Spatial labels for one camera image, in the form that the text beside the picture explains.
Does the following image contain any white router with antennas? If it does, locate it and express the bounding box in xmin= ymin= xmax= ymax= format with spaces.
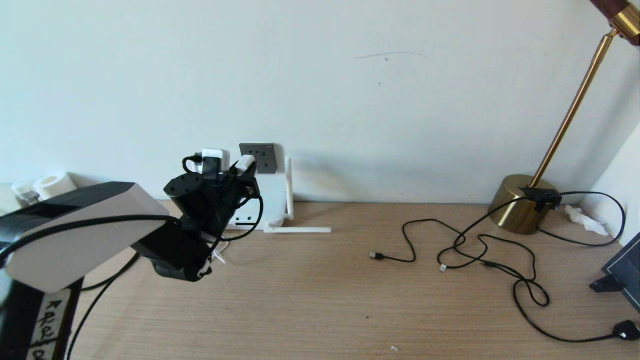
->
xmin=220 ymin=156 xmax=332 ymax=236

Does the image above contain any small clear container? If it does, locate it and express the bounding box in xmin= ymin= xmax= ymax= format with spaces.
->
xmin=11 ymin=181 xmax=38 ymax=206

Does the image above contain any crumpled white tissue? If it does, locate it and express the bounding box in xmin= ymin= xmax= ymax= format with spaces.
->
xmin=565 ymin=205 xmax=611 ymax=237

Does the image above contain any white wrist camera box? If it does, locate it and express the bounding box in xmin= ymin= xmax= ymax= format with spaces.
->
xmin=199 ymin=148 xmax=231 ymax=176

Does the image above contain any brass desk lamp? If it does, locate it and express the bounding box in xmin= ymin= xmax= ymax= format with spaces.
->
xmin=488 ymin=0 xmax=640 ymax=236

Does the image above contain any white paper roll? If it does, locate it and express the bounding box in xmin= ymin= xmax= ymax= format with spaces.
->
xmin=32 ymin=171 xmax=79 ymax=201

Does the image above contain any black ethernet cable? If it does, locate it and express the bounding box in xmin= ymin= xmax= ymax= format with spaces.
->
xmin=67 ymin=252 xmax=141 ymax=360

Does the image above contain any black USB cable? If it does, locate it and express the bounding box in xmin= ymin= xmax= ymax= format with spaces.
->
xmin=370 ymin=218 xmax=640 ymax=343

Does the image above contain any white power adapter with cord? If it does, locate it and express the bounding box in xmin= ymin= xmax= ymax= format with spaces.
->
xmin=209 ymin=239 xmax=232 ymax=266

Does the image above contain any grey wall socket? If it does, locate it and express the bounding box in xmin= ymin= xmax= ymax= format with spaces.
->
xmin=239 ymin=143 xmax=277 ymax=175

